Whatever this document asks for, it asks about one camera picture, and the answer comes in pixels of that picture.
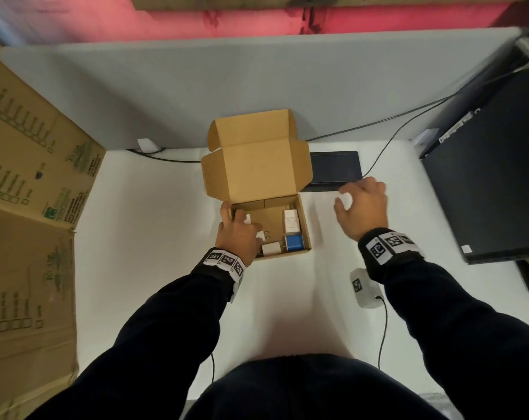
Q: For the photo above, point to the person's right hand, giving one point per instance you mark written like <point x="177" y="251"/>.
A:
<point x="367" y="212"/>

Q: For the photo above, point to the person's left hand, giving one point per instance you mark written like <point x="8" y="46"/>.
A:
<point x="236" y="238"/>

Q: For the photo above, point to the person's left thumb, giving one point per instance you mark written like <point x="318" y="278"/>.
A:
<point x="256" y="234"/>

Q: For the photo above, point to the person's right thumb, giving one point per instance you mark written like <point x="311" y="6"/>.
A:
<point x="339" y="214"/>

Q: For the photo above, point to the white charger with prongs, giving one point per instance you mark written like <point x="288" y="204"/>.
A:
<point x="261" y="235"/>

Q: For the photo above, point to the person's left forearm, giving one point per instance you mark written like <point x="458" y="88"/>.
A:
<point x="159" y="341"/>

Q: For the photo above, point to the person's right forearm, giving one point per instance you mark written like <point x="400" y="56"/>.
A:
<point x="461" y="341"/>

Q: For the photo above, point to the white flat charger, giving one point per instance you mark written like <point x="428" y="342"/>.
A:
<point x="272" y="248"/>

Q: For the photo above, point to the white cube charger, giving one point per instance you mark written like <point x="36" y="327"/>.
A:
<point x="291" y="220"/>

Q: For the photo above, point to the blue cube charger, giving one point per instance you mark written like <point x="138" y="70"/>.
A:
<point x="294" y="242"/>

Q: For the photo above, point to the left wristband with marker tags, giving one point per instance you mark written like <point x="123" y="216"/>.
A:
<point x="224" y="262"/>

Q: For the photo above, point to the wristband with marker tags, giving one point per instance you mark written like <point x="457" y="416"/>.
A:
<point x="224" y="262"/>
<point x="389" y="249"/>

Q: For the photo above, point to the black tablet device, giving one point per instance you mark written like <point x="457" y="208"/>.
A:
<point x="334" y="168"/>

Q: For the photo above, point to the right wristband with marker tags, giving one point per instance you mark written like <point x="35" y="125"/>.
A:
<point x="389" y="249"/>

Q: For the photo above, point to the open brown cardboard box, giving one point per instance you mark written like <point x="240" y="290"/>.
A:
<point x="258" y="170"/>

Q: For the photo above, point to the grey partition panel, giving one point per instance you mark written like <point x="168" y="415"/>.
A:
<point x="255" y="78"/>

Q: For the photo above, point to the black computer case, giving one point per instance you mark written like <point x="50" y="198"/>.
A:
<point x="491" y="179"/>

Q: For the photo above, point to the person's dark torso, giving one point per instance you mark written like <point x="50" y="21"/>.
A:
<point x="312" y="389"/>

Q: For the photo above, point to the large printed cardboard box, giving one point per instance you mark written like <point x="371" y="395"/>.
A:
<point x="24" y="139"/>
<point x="24" y="310"/>

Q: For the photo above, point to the white wrist camera with marker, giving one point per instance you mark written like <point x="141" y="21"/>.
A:
<point x="364" y="290"/>

